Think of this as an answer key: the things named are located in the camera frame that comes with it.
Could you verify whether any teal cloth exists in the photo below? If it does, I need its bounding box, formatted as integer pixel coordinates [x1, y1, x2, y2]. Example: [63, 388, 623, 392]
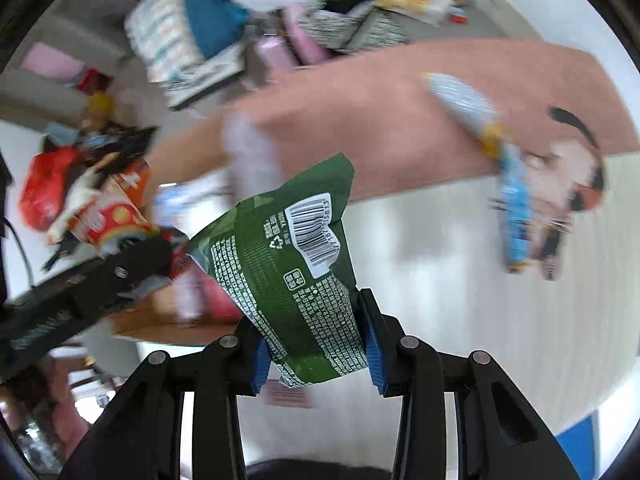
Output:
[180, 0, 251, 60]

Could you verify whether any red plastic bag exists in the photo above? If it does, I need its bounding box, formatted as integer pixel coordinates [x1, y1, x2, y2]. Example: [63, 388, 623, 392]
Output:
[19, 147, 83, 233]

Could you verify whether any green snack packet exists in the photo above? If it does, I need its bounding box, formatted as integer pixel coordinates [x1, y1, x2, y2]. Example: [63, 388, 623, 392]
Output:
[186, 153, 370, 389]

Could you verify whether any brown cardboard box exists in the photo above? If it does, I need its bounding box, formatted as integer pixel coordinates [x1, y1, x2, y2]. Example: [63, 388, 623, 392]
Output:
[109, 280, 243, 347]

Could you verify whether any white and blue snack packet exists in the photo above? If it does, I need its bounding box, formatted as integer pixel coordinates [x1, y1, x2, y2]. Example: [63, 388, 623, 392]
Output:
[422, 72, 503, 140]

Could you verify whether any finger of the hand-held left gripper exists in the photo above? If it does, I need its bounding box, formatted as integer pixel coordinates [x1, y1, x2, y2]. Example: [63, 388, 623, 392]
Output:
[95, 234, 174, 311]

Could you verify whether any white translucent packet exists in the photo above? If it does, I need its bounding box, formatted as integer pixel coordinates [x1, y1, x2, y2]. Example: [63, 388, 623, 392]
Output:
[222, 112, 283, 201]

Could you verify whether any pink bottle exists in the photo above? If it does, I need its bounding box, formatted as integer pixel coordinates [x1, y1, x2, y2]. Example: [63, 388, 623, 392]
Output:
[254, 2, 328, 73]

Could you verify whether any pink cloth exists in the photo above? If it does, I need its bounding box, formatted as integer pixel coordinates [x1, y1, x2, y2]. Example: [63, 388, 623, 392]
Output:
[19, 41, 87, 84]

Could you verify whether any blue board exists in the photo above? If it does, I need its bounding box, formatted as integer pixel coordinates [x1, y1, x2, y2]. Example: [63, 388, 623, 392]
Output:
[554, 414, 600, 480]

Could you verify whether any patterned fabric storage box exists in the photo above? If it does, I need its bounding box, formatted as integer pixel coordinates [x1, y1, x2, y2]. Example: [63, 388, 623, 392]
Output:
[123, 0, 247, 110]
[303, 0, 408, 53]

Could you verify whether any orange snack packet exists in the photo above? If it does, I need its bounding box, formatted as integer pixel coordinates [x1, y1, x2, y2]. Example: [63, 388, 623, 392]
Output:
[107, 156, 152, 206]

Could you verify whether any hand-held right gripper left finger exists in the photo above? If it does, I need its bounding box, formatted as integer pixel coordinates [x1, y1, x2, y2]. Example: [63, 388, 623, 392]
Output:
[59, 316, 272, 480]

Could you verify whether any red and white snack cup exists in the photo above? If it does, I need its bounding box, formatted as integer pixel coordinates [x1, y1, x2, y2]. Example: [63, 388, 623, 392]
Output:
[67, 192, 160, 253]

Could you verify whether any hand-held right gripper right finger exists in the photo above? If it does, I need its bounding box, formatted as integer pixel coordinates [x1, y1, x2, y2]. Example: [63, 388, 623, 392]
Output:
[349, 288, 582, 480]

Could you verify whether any pink printed rug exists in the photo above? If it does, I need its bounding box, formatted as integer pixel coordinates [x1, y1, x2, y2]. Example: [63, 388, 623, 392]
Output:
[148, 36, 640, 233]

